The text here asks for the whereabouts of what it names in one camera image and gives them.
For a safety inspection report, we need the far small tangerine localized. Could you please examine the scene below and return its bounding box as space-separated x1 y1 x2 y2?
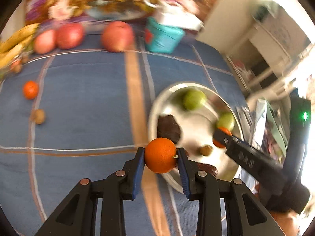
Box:
22 81 39 100

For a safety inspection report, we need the middle red apple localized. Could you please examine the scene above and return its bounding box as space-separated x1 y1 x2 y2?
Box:
57 23 84 50

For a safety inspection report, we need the small green jujube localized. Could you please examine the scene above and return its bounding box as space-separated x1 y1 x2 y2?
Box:
216 112 235 131

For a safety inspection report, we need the pale pink apple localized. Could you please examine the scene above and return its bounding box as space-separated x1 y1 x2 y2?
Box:
34 29 57 54

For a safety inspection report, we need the large orange tangerine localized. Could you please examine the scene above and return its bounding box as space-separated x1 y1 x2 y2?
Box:
212 127 232 148

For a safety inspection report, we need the large green jujube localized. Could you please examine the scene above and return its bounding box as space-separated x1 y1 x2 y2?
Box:
183 88 207 110

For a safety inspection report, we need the stemmed tangerine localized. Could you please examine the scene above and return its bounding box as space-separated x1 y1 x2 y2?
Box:
144 137 177 174

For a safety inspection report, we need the teal house-shaped box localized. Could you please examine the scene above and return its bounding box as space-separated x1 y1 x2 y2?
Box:
144 17 185 54

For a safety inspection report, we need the round dark red date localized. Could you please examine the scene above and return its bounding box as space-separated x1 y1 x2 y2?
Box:
157 114 182 144

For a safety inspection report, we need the brown longan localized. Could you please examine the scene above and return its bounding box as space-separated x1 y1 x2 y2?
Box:
32 109 46 125
199 145 213 156

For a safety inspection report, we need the round steel plate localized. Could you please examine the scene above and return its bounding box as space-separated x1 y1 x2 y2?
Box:
147 82 244 181

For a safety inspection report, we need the blue plaid tablecloth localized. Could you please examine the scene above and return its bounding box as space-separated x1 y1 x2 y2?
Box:
1 27 246 235

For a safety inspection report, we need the white lamp base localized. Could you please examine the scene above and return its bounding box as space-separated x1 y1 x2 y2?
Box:
153 2 203 31

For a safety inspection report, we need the large red apple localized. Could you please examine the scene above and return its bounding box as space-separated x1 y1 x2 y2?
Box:
101 21 134 53

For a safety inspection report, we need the wrinkled dark date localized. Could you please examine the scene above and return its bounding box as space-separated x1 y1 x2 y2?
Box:
197 162 218 177

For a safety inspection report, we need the banana bunch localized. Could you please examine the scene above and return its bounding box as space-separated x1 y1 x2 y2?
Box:
1 23 40 68

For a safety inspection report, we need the clear glass fruit bowl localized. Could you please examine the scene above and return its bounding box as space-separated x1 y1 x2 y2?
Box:
1 43 33 81

